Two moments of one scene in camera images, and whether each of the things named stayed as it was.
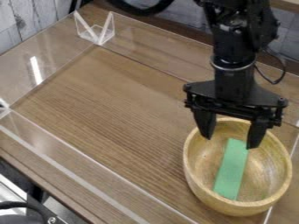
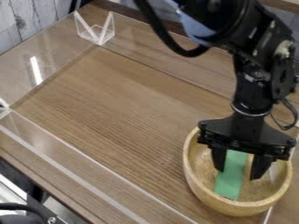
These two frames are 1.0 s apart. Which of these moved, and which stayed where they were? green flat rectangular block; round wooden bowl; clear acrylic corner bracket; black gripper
Moved: black gripper
Stayed: clear acrylic corner bracket; green flat rectangular block; round wooden bowl
